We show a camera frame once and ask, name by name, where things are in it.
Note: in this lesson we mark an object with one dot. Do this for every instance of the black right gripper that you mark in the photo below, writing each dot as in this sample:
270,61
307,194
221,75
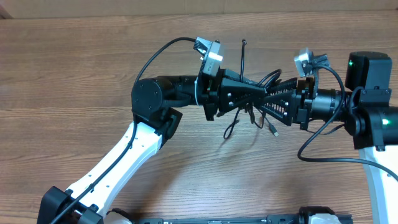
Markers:
288,101

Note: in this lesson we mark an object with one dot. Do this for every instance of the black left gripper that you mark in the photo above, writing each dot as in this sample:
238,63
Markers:
232,93

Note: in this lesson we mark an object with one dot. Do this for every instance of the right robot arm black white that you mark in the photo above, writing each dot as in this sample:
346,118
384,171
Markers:
360,102

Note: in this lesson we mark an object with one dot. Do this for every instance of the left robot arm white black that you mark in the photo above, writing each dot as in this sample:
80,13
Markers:
155,103

